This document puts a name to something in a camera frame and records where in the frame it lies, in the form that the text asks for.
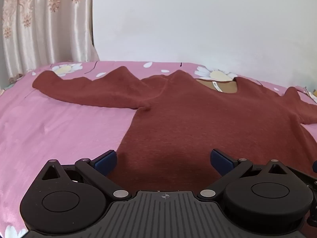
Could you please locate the dark red knit sweater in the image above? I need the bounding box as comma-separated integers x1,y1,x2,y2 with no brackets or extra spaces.
32,66,317,193

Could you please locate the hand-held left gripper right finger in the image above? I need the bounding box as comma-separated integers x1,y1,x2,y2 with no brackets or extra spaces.
198,149,297,200

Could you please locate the white neck label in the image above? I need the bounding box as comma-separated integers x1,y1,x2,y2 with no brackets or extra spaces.
210,80,222,93

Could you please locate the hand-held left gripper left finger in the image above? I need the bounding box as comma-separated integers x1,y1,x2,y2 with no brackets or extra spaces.
35,150,131,200

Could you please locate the cream floral curtain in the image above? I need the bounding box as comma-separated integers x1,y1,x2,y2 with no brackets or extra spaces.
0,0,100,90

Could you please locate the pink floral bed sheet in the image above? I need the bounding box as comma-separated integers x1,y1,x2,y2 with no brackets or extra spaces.
0,60,317,238

